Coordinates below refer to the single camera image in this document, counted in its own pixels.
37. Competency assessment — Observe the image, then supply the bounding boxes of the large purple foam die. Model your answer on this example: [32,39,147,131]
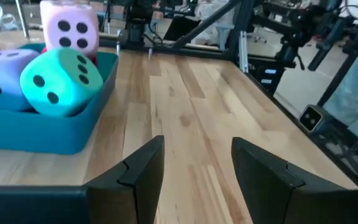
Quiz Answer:
[0,49,40,112]

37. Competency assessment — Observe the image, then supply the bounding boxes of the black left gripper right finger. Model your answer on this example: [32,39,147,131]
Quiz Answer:
[231,136,358,224]

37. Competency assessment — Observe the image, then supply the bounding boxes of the small black grey camera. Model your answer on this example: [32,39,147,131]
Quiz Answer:
[298,105,328,133]

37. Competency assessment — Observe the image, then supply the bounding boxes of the pale blue fabric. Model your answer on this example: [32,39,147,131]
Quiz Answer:
[323,26,358,153]

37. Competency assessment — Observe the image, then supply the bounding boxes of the large green foam die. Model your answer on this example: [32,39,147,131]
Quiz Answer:
[19,47,104,118]

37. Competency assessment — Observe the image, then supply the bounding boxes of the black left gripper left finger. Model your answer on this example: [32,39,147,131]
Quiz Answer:
[0,134,165,224]

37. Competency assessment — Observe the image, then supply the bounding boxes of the blue plastic bin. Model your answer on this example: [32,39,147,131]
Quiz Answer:
[0,42,120,156]

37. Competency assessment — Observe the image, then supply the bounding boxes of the large pink foam die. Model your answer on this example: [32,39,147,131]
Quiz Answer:
[39,0,100,57]

